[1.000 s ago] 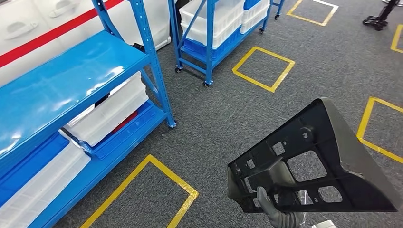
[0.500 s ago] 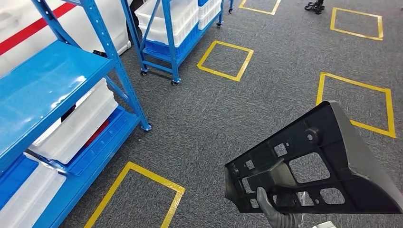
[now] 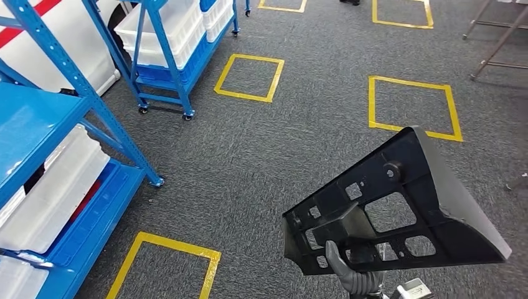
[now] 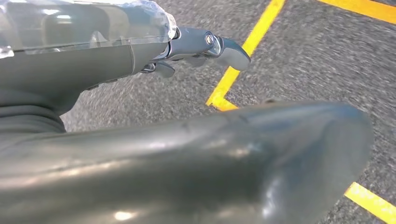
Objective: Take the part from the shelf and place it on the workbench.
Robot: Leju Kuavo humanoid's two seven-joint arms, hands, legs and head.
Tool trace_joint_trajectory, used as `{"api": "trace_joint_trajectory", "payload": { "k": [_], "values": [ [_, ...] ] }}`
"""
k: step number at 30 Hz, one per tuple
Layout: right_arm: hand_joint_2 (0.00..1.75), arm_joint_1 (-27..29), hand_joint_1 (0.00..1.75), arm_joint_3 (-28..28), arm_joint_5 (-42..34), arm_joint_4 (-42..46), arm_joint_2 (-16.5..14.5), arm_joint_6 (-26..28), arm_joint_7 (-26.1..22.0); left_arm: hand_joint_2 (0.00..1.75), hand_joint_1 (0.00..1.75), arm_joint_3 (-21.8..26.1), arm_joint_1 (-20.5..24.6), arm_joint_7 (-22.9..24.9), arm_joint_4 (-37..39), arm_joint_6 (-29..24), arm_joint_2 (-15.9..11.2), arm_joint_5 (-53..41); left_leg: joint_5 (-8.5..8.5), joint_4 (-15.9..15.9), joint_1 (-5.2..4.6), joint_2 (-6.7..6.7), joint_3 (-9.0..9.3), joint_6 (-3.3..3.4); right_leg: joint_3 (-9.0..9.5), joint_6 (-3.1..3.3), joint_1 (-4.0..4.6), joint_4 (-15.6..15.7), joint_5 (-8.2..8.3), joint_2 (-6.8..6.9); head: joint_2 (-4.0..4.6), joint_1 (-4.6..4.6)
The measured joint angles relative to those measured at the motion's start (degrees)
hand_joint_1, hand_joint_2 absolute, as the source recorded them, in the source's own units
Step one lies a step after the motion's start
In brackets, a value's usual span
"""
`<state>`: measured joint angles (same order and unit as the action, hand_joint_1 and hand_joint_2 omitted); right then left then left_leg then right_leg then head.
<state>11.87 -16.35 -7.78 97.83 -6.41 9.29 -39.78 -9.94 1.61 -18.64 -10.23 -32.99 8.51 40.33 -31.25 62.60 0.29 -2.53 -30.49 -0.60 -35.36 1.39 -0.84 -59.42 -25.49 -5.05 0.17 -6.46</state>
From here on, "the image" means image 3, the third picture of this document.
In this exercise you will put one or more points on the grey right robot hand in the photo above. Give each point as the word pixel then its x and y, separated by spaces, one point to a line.
pixel 359 284

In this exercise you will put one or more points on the black perforated plastic part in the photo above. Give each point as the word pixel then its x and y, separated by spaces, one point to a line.
pixel 453 231

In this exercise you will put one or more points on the blue wheeled shelf rack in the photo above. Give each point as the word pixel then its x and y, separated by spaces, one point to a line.
pixel 167 53

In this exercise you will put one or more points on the blue metal shelf rack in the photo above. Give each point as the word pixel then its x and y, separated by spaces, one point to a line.
pixel 24 119

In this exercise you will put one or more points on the yellow floor tape square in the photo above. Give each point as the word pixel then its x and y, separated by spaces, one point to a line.
pixel 181 246
pixel 408 82
pixel 260 59

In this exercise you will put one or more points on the stainless steel table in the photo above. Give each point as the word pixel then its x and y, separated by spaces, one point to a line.
pixel 500 41

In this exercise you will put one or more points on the person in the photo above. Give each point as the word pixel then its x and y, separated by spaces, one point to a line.
pixel 349 2

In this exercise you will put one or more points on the red plastic bin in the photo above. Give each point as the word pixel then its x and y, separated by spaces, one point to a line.
pixel 88 198

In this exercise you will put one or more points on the white plastic crate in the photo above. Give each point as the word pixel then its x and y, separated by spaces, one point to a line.
pixel 218 22
pixel 53 198
pixel 20 280
pixel 181 24

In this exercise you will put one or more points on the white car red stripe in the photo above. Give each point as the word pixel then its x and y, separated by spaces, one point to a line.
pixel 82 41

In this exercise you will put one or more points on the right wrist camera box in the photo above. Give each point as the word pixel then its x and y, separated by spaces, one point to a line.
pixel 412 289

